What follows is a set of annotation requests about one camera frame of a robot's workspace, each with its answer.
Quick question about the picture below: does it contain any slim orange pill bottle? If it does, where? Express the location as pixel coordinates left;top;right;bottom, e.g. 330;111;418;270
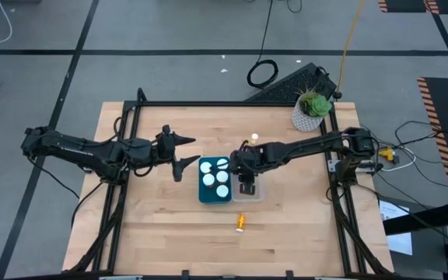
235;212;247;233

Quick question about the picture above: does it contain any black aluminium table frame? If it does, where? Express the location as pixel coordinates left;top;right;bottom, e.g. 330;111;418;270
66;87;394;278

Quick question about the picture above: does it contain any clear plastic bin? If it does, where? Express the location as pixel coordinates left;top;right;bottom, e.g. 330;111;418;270
229;154;266;203

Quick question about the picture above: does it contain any black looped cable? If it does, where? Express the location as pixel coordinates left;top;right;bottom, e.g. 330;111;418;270
285;0;303;14

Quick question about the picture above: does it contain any black coiled cable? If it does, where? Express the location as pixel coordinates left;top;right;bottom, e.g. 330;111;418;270
246;0;279;89

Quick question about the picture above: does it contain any yellow cable connector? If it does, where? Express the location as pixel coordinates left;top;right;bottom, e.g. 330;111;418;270
378;147;397;162

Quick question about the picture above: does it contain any potted succulent in patterned pot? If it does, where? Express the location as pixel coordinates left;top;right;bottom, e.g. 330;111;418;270
290;88;334;133

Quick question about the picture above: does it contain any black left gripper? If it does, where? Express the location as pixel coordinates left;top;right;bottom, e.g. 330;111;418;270
153;124;202;184

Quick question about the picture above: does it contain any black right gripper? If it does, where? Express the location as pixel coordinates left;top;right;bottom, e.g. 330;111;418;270
240;144;268;196

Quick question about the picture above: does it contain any yellow cable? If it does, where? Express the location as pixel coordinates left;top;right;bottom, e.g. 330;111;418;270
335;0;366;94

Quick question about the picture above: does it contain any black cable bundle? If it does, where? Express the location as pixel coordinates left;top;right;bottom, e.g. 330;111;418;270
358;119;448;252

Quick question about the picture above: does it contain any black perforated computer case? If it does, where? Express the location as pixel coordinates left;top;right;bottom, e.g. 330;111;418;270
243;61;338;104

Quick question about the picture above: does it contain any black metal beam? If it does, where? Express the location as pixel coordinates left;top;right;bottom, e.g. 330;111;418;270
382;201;448;236

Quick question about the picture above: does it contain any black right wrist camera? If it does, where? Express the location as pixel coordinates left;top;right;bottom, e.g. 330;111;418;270
229;149;245;174

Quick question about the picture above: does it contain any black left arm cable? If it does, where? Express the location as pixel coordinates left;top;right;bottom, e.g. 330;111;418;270
25;155;105;230

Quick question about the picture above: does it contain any blue plastic bin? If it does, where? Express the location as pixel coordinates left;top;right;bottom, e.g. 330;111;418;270
198;156;233;205

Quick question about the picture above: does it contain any white paper sheet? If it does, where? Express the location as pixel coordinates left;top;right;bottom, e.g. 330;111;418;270
378;200;414;257

